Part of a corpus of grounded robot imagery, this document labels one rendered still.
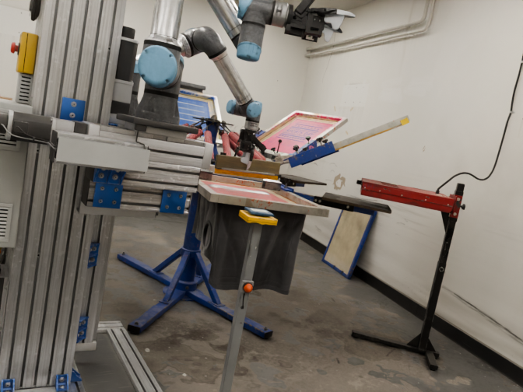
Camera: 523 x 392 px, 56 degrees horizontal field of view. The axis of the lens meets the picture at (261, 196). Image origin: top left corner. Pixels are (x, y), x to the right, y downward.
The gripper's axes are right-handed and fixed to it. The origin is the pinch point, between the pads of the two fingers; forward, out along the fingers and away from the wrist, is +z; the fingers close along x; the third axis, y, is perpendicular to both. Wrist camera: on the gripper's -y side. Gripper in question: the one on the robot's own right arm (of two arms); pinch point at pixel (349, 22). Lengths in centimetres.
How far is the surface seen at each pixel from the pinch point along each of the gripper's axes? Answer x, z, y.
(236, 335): -55, -12, 118
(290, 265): -86, 11, 89
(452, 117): -242, 153, -37
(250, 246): -49, -14, 80
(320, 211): -75, 18, 60
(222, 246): -77, -24, 85
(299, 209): -72, 8, 61
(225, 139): -184, -31, 23
